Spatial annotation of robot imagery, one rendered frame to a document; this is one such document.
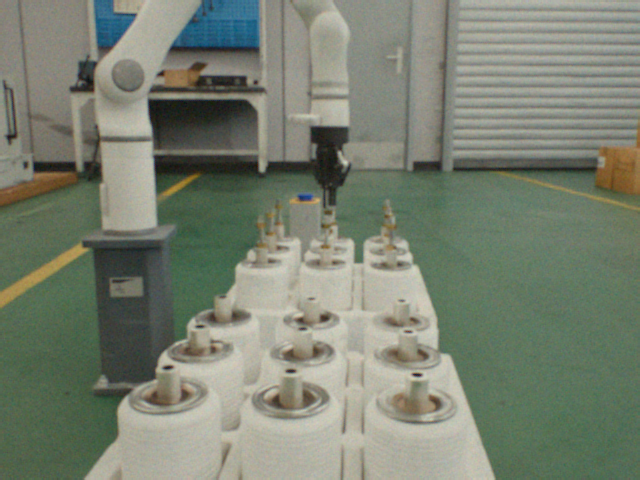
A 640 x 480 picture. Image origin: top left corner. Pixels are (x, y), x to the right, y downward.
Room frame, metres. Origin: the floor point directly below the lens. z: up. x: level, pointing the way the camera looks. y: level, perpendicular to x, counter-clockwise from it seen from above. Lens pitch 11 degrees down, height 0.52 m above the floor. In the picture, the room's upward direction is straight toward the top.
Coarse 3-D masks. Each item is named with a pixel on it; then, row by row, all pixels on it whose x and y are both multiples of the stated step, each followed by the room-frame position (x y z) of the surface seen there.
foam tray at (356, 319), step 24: (360, 264) 1.40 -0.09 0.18; (360, 288) 1.19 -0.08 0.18; (264, 312) 1.04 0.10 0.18; (288, 312) 1.04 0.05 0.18; (336, 312) 1.04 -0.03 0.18; (360, 312) 1.04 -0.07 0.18; (384, 312) 1.04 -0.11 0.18; (432, 312) 1.04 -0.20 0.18; (264, 336) 1.03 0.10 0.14; (360, 336) 1.02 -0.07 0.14
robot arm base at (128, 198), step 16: (112, 144) 1.11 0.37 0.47; (128, 144) 1.11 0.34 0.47; (144, 144) 1.13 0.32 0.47; (112, 160) 1.11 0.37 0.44; (128, 160) 1.11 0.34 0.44; (144, 160) 1.13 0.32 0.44; (112, 176) 1.11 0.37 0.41; (128, 176) 1.11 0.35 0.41; (144, 176) 1.13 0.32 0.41; (112, 192) 1.12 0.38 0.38; (128, 192) 1.11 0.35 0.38; (144, 192) 1.13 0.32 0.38; (112, 208) 1.12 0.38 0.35; (128, 208) 1.11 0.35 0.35; (144, 208) 1.13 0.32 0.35; (112, 224) 1.12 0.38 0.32; (128, 224) 1.11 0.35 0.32; (144, 224) 1.13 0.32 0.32
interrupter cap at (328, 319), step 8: (296, 312) 0.81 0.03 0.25; (320, 312) 0.81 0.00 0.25; (328, 312) 0.81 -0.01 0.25; (288, 320) 0.78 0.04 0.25; (296, 320) 0.78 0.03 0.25; (320, 320) 0.78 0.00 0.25; (328, 320) 0.78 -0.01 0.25; (336, 320) 0.77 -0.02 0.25; (312, 328) 0.74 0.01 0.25; (320, 328) 0.75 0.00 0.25
